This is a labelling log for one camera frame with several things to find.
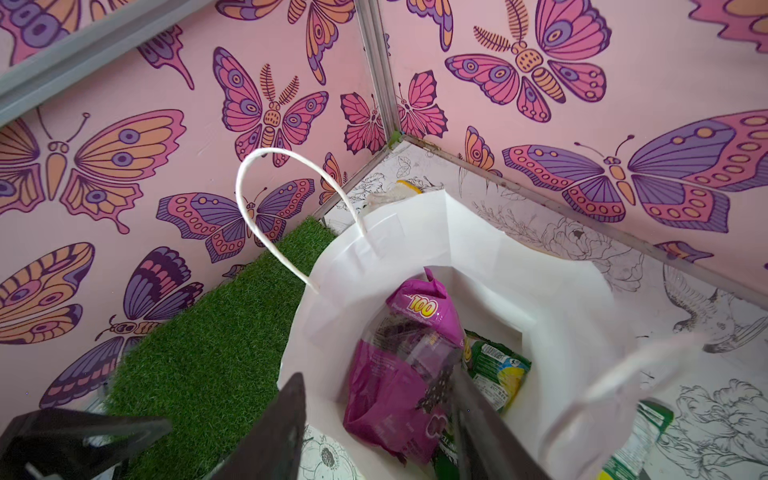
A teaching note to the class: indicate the green fruit candy bag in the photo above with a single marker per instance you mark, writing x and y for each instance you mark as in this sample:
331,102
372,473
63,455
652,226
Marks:
498,372

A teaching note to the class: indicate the white paper bag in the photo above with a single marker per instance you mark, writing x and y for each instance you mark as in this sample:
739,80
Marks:
578,404

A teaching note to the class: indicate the green artificial grass mat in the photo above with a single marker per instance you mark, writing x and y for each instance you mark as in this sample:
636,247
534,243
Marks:
212,371

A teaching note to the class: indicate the grey work glove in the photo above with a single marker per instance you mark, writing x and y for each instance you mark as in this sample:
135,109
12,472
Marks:
401,190

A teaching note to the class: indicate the green rainbow snack bag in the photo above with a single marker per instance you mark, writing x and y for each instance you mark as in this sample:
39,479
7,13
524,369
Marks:
627,463

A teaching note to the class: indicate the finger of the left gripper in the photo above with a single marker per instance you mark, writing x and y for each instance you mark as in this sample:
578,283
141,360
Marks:
68,444

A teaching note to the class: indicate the purple grape gummy bag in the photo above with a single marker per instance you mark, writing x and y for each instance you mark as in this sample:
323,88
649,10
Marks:
398,385

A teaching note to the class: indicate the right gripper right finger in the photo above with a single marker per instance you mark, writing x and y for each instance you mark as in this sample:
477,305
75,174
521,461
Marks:
486,448

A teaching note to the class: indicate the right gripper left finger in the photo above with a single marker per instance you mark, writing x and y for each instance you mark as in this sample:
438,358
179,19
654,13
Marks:
272,448

